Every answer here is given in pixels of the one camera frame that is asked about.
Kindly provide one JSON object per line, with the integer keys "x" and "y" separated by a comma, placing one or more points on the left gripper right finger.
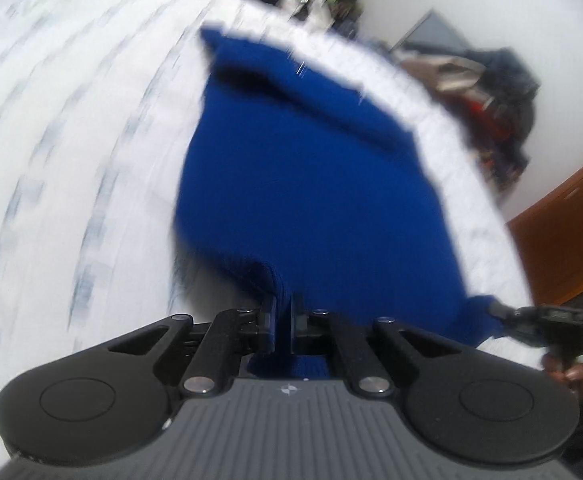
{"x": 307, "y": 327}

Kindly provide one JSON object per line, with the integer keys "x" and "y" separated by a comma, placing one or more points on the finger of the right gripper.
{"x": 500, "y": 312}

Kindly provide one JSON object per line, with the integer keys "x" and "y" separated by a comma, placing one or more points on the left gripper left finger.
{"x": 258, "y": 327}

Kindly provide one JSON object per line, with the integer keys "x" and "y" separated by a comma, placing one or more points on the blue fleece garment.
{"x": 300, "y": 189}

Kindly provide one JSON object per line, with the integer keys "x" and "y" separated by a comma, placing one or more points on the dark clothes pile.
{"x": 492, "y": 94}

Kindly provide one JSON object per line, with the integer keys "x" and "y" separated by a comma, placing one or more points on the person's right hand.
{"x": 572, "y": 377}

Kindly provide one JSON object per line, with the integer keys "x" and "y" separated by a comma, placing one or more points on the brown wooden door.
{"x": 549, "y": 239}

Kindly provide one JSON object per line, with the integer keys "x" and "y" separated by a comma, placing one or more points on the grey monitor screen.
{"x": 432, "y": 30}

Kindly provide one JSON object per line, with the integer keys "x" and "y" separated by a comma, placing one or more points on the white script-print bedsheet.
{"x": 99, "y": 100}

